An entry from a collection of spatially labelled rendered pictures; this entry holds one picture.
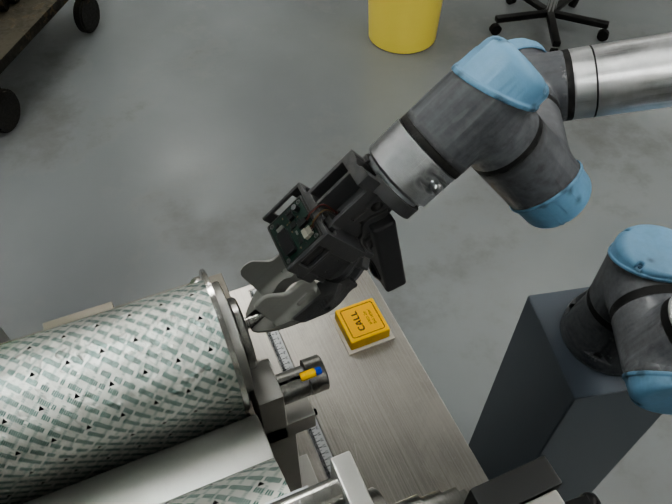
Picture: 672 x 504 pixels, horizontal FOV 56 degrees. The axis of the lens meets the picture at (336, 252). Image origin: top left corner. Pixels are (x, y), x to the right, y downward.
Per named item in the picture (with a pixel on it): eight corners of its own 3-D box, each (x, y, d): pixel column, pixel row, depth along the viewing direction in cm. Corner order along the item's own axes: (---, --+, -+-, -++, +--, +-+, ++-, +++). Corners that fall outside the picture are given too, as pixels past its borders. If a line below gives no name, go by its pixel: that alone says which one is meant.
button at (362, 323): (389, 337, 104) (390, 329, 102) (351, 351, 103) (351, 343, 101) (371, 304, 108) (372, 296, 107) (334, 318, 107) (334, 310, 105)
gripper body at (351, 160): (256, 220, 61) (344, 133, 57) (311, 247, 67) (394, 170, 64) (283, 278, 56) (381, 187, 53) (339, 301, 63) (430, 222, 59)
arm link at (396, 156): (427, 141, 62) (470, 195, 58) (393, 173, 64) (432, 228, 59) (387, 106, 57) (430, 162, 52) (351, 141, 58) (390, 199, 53)
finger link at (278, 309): (219, 319, 62) (281, 255, 60) (260, 331, 67) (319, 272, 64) (230, 343, 60) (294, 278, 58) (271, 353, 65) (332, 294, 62)
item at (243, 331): (242, 308, 59) (229, 288, 66) (221, 315, 59) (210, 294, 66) (263, 378, 61) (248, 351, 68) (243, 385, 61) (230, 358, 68)
